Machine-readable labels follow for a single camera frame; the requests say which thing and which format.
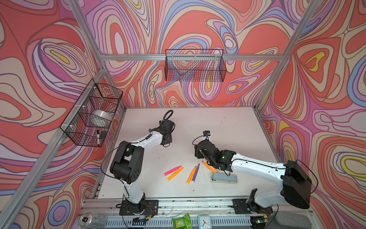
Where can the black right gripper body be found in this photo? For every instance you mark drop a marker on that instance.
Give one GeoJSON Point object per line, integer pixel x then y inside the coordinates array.
{"type": "Point", "coordinates": [199, 151]}

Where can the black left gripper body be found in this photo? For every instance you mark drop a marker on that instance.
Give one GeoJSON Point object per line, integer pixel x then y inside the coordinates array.
{"type": "Point", "coordinates": [166, 139]}

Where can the orange highlighter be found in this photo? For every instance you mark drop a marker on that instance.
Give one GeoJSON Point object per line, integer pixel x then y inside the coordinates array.
{"type": "Point", "coordinates": [209, 167]}
{"type": "Point", "coordinates": [175, 174]}
{"type": "Point", "coordinates": [191, 175]}

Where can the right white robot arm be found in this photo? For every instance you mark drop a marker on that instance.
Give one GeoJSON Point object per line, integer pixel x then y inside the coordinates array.
{"type": "Point", "coordinates": [291, 184]}

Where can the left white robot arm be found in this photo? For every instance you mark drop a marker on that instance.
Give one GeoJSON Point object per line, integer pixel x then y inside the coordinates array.
{"type": "Point", "coordinates": [128, 159]}

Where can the purple pen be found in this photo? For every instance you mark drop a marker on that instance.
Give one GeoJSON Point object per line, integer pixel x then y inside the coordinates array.
{"type": "Point", "coordinates": [195, 173]}

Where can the grey pencil case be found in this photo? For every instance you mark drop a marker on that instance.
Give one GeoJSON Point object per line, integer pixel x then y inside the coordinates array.
{"type": "Point", "coordinates": [223, 178]}

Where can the small white clock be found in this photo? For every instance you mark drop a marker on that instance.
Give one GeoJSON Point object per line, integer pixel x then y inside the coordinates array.
{"type": "Point", "coordinates": [204, 222]}

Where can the silver tape roll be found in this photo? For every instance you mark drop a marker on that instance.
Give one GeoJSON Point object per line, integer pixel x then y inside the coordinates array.
{"type": "Point", "coordinates": [100, 118]}

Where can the black marker in basket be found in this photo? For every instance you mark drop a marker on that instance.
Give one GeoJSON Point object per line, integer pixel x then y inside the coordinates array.
{"type": "Point", "coordinates": [98, 138]}

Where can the green snack packet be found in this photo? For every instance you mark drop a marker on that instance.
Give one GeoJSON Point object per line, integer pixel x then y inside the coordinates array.
{"type": "Point", "coordinates": [182, 223]}

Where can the silver drink can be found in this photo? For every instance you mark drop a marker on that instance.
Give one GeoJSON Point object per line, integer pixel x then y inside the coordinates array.
{"type": "Point", "coordinates": [92, 221]}

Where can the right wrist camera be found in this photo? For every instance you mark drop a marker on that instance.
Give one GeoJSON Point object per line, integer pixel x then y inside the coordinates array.
{"type": "Point", "coordinates": [206, 133]}

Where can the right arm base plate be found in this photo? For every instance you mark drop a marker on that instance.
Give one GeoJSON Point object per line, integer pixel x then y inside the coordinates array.
{"type": "Point", "coordinates": [246, 205]}

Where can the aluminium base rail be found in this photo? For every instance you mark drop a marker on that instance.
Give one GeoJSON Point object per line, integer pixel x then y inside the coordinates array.
{"type": "Point", "coordinates": [225, 212]}

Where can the back black wire basket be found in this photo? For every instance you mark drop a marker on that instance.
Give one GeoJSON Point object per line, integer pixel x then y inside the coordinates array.
{"type": "Point", "coordinates": [195, 65]}

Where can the black wire basket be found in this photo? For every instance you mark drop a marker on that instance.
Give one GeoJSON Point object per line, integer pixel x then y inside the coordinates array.
{"type": "Point", "coordinates": [195, 65]}
{"type": "Point", "coordinates": [77, 125]}

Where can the left black wire basket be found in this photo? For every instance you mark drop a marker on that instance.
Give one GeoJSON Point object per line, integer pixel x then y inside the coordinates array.
{"type": "Point", "coordinates": [77, 125]}

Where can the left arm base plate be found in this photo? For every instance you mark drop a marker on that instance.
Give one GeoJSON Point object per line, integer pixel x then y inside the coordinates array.
{"type": "Point", "coordinates": [145, 207]}

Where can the aluminium frame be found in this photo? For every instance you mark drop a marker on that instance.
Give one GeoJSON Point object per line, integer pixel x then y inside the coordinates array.
{"type": "Point", "coordinates": [46, 61]}

